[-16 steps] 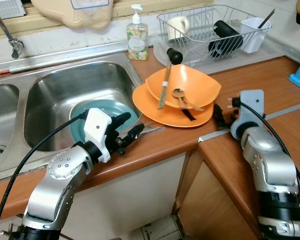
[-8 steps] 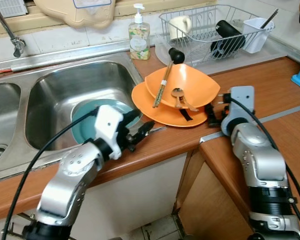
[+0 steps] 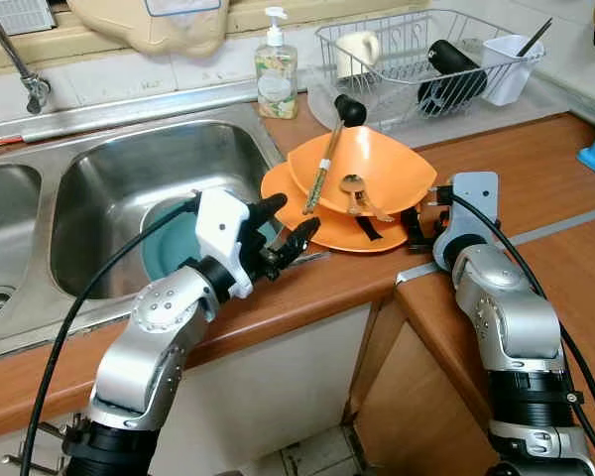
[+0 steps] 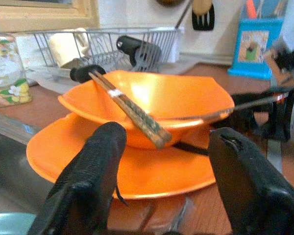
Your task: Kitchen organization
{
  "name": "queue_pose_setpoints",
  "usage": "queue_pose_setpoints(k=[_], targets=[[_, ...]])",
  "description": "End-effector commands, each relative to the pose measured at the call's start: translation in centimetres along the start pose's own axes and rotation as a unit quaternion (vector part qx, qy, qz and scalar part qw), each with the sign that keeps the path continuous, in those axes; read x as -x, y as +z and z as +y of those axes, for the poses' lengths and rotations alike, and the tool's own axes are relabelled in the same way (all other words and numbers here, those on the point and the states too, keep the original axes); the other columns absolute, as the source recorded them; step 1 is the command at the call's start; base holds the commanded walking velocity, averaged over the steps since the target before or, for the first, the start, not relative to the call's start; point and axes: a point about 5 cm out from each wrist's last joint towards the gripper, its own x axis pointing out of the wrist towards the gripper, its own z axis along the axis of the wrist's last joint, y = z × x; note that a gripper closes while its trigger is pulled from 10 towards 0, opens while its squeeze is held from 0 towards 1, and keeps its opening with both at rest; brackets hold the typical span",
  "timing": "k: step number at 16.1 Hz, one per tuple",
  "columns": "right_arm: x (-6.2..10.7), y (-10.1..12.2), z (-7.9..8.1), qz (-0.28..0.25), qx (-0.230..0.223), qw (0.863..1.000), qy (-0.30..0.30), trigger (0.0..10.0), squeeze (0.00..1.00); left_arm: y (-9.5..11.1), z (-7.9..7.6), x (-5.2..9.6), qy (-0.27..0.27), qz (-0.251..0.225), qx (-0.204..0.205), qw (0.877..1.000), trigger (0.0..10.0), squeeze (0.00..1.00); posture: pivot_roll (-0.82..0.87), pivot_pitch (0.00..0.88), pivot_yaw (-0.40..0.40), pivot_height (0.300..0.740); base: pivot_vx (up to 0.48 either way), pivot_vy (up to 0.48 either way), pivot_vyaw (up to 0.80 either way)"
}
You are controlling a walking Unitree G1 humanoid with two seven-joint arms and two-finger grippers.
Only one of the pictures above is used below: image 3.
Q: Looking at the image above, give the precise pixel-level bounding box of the stainless steel double sink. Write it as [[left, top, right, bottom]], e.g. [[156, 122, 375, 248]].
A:
[[0, 99, 313, 364]]

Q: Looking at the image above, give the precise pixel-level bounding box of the cream mug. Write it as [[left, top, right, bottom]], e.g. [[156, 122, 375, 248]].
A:
[[334, 30, 383, 77]]

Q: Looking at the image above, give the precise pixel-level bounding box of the white plastic utensil cup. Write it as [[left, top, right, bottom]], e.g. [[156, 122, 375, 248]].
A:
[[481, 35, 546, 108]]

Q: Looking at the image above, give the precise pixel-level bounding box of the white wire dish rack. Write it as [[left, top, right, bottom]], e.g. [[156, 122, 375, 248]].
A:
[[314, 9, 547, 131]]

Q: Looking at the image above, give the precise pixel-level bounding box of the orange bowl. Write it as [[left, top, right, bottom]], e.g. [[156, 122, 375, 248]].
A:
[[287, 125, 440, 217]]

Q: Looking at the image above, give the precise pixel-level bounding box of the dark thin utensil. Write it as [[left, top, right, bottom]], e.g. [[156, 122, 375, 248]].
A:
[[516, 17, 555, 59]]

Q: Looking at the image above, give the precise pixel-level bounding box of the small black strip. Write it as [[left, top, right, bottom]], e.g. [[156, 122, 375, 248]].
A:
[[356, 212, 384, 243]]

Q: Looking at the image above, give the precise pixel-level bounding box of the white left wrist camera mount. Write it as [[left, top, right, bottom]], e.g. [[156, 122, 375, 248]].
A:
[[193, 187, 255, 299]]

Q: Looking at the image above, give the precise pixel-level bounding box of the orange plate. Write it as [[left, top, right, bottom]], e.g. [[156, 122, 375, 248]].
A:
[[260, 162, 418, 255]]

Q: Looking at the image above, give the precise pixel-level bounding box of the black round knob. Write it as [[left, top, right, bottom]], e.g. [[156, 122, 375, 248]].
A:
[[334, 94, 369, 129]]

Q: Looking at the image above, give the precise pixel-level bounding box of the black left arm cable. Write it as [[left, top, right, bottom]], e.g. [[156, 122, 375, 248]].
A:
[[18, 196, 201, 476]]

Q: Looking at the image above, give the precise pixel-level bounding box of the clear drain tray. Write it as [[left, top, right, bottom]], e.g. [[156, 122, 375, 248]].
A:
[[306, 74, 579, 137]]

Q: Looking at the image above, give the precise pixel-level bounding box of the chrome faucet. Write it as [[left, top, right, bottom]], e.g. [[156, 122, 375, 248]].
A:
[[0, 0, 53, 116]]

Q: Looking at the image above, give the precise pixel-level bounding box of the teal plate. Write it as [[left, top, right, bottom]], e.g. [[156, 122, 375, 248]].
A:
[[141, 195, 281, 283]]

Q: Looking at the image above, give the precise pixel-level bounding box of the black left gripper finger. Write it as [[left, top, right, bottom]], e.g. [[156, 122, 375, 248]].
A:
[[275, 216, 322, 268], [245, 192, 290, 228]]

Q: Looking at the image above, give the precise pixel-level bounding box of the golden metal spoon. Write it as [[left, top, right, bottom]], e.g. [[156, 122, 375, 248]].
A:
[[338, 174, 397, 223]]

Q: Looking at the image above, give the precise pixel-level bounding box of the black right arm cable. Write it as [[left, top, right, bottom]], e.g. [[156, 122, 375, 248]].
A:
[[450, 192, 595, 469]]

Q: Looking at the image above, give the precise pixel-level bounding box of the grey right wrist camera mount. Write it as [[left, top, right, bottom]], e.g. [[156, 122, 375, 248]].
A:
[[433, 171, 501, 271]]

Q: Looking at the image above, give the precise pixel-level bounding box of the metal counter joint strip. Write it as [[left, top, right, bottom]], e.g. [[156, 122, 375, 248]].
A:
[[396, 203, 595, 286]]

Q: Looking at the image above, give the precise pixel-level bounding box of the wooden cabinet door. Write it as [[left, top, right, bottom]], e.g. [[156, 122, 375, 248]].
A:
[[351, 296, 499, 476]]

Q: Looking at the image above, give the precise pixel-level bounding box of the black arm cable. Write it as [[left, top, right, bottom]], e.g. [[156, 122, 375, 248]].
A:
[[450, 192, 595, 469], [18, 196, 201, 476]]

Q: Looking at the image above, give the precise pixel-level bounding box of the soap pump bottle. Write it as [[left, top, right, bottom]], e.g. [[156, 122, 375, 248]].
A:
[[255, 7, 300, 121]]

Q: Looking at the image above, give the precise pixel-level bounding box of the white window grille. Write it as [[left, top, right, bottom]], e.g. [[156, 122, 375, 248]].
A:
[[0, 0, 57, 40]]

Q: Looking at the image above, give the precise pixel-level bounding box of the patterned wooden chopstick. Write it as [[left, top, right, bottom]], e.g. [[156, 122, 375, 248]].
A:
[[301, 123, 341, 215], [306, 124, 346, 217]]

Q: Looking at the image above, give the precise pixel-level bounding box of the beige plastic board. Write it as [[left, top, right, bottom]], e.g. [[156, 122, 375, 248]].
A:
[[66, 0, 230, 59]]

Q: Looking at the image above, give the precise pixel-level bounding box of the white cabinet door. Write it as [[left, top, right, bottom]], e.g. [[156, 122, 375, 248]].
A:
[[144, 301, 380, 476]]

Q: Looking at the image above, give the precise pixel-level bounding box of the black bottle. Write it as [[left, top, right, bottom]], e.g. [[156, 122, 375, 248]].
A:
[[416, 40, 490, 119]]

